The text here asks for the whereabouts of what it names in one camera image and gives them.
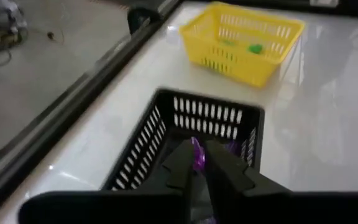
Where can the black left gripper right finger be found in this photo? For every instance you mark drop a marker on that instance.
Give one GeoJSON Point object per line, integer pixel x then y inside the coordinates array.
{"type": "Point", "coordinates": [225, 177]}

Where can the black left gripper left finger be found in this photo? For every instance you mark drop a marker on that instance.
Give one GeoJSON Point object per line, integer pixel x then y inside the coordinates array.
{"type": "Point", "coordinates": [177, 174]}

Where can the purple plastic witch hat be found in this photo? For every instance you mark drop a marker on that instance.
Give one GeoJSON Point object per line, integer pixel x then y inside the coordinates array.
{"type": "Point", "coordinates": [198, 155]}

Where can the black plastic basket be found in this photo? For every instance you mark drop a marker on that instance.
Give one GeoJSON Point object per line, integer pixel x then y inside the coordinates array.
{"type": "Point", "coordinates": [258, 124]}

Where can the yellow plastic basket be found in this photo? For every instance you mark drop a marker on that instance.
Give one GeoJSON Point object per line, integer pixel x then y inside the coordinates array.
{"type": "Point", "coordinates": [244, 73]}

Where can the white leaning panel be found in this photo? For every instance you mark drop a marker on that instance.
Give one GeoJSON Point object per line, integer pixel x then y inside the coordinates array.
{"type": "Point", "coordinates": [9, 9]}

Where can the black frame clamp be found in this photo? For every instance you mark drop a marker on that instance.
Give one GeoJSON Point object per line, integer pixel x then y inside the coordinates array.
{"type": "Point", "coordinates": [140, 18]}

